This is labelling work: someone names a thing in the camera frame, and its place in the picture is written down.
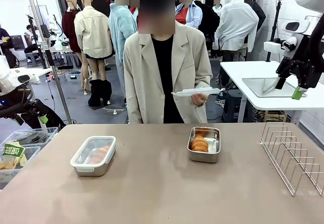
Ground golden croissant bread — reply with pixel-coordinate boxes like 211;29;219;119
191;136;210;153
90;145;111;164

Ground green and yellow snack bag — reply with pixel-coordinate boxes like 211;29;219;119
2;140;27;169

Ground person's left forearm beige sleeve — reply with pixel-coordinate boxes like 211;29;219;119
194;76;214;101

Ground person in beige coat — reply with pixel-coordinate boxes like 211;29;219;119
123;0;214;124

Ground mannequin in cream jacket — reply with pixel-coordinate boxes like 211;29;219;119
74;0;114;83

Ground black tripod pole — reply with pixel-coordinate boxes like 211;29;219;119
276;0;282;42

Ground black computer monitor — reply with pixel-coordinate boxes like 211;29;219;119
12;34;25;50

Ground figure in blue shirt red top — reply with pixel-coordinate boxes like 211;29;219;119
175;0;204;30

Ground clear plastic storage bin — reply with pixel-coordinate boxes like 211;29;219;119
5;126;59;148
0;145;42;184

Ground clear plastic snap-lock lid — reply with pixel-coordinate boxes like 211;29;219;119
171;87;226;99
70;136;117;173

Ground mannequin in black coat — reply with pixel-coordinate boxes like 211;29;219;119
193;0;221;58

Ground rectangular steel food container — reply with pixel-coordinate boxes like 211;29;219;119
71;143;116;177
187;126;221;163

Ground white box on stand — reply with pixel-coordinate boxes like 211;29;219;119
264;41;281;62

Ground white table with white legs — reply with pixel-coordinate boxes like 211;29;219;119
219;61;324;124

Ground seated person in dark clothes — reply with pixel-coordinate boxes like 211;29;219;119
24;24;39;58

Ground mannequin in dark red sweater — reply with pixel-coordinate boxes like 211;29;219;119
62;0;89;95

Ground mannequin in light blue jacket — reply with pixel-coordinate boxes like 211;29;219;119
108;0;139;111

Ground silver wire lid rack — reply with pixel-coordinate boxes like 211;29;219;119
260;122;324;197

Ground silver metal stand pole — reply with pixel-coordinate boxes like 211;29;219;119
25;0;73;124

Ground person's right forearm beige sleeve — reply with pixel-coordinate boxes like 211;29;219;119
124;82;144;124

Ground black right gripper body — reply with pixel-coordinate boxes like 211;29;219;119
275;57;317;90

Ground black fuzzy boot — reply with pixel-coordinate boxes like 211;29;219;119
88;79;102;107
100;79;113;105

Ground silver metal tongs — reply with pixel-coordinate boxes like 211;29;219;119
262;78;279;95

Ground mannequin in white jacket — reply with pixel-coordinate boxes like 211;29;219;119
217;0;260;53

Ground mannequin in black dress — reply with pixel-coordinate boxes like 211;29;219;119
243;0;267;35

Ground person's left hand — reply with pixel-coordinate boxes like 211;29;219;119
191;94;207;107

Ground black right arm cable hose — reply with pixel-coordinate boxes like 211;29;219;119
298;19;324;88

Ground white desk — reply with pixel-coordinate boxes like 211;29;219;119
11;67;53;84

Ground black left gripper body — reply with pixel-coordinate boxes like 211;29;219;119
0;99;49;120

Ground grey plastic stool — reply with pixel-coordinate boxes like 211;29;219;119
25;52;39;63

